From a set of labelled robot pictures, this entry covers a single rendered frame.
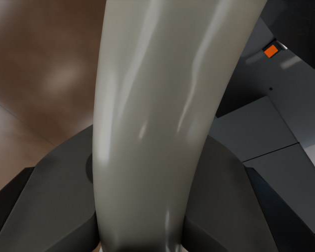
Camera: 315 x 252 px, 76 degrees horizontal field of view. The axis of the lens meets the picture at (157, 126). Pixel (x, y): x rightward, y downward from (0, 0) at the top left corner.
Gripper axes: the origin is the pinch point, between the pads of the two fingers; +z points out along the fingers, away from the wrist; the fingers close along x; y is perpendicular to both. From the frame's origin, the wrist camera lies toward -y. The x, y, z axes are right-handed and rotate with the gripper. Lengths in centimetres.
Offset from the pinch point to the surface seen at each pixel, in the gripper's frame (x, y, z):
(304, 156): 64, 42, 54
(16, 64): -81, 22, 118
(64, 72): -52, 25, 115
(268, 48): 60, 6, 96
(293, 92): 84, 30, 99
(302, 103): 92, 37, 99
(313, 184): 61, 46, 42
